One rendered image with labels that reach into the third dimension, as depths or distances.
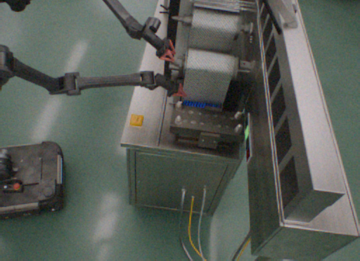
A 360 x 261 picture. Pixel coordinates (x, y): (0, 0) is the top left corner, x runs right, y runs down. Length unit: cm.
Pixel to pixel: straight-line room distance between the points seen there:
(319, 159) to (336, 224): 27
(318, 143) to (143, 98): 123
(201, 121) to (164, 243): 109
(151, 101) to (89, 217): 106
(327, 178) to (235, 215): 177
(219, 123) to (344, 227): 85
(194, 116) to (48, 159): 127
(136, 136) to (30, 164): 103
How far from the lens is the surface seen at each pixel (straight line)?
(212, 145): 168
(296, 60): 114
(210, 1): 175
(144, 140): 170
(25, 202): 238
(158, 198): 222
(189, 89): 168
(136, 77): 159
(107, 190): 257
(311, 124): 94
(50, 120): 305
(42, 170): 247
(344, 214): 110
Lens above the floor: 229
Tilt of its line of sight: 51 degrees down
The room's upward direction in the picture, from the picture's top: 10 degrees clockwise
